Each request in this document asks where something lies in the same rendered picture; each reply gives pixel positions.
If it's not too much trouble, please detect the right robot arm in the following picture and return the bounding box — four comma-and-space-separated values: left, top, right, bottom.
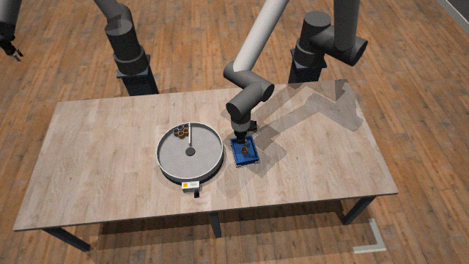
0, 0, 148, 76

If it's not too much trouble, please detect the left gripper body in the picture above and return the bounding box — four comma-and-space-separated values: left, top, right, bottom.
231, 119, 257, 144

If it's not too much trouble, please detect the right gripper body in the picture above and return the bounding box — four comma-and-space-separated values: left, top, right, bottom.
0, 35, 16, 56

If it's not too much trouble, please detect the blue shallow tray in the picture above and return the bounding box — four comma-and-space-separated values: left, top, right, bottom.
230, 135, 259, 166

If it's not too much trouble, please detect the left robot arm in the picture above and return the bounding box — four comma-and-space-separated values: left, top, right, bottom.
223, 0, 368, 125

